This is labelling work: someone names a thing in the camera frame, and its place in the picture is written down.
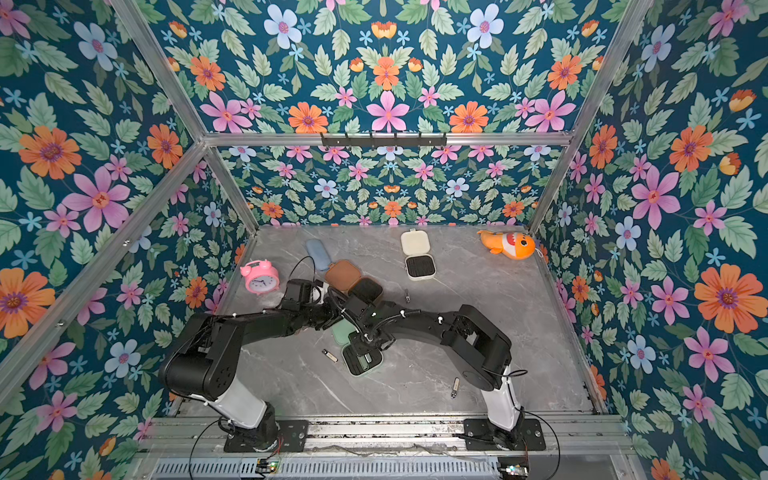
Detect black hook rail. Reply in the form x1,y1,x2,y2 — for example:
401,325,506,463
320,133,448,148

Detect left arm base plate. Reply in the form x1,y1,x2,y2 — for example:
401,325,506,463
222,420,309,454

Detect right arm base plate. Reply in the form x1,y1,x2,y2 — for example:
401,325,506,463
455,419,547,452

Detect blue denim pouch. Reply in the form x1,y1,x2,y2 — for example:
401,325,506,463
305,238,333,272

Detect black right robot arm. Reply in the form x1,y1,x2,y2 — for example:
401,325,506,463
340,296,523,434

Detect aluminium front rail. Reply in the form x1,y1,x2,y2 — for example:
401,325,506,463
139,412,635,456

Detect mint green clipper case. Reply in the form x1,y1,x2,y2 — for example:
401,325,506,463
331,320,383,377

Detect cream clipper case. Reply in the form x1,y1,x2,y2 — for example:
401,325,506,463
400,229,436,281

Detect small cream nail clipper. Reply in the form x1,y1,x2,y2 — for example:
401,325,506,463
322,349,339,363

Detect orange clownfish plush toy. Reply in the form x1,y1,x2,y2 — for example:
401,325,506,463
478,230,536,260

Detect brown clipper case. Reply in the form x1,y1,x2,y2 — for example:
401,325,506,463
325,260,384,305

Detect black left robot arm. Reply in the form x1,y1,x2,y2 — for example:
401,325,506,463
158,279,341,401

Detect pink alarm clock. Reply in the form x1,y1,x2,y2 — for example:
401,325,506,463
240,260,280,295

